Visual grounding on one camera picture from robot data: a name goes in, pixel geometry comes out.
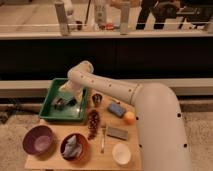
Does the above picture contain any brown bowl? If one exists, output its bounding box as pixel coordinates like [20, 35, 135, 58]
[60, 133, 89, 163]

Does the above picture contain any green plastic tray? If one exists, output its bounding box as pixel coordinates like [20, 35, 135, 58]
[39, 78, 88, 122]

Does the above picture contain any small metal cup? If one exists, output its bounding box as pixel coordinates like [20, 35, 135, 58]
[92, 93, 102, 107]

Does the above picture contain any person in black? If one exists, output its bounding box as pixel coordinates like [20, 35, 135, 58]
[136, 0, 165, 30]

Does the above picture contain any grey post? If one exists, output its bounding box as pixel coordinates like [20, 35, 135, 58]
[55, 0, 70, 36]
[120, 1, 130, 35]

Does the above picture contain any blue sponge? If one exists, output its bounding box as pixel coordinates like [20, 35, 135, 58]
[107, 102, 126, 118]

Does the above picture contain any bunch of dark grapes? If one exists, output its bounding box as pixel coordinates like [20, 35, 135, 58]
[88, 110, 100, 140]

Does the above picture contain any black glass partition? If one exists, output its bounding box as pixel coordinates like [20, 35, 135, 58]
[0, 37, 213, 80]

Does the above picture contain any grey crumpled cloth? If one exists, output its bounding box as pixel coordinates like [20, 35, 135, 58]
[62, 135, 82, 158]

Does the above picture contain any small white bowl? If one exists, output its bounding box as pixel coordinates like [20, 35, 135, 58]
[112, 143, 131, 166]

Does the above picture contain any grey post right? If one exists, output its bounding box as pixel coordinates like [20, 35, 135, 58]
[120, 1, 130, 35]

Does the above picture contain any purple bowl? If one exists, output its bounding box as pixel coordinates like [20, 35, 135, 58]
[22, 125, 54, 156]

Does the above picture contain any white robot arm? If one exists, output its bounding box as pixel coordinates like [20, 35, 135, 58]
[60, 61, 193, 171]

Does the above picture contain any grey post left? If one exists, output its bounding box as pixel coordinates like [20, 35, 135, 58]
[55, 0, 70, 36]

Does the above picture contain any grey rectangular block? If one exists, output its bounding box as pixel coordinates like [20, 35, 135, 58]
[106, 127, 128, 140]

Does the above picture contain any orange fruit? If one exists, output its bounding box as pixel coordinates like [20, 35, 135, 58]
[123, 111, 136, 125]

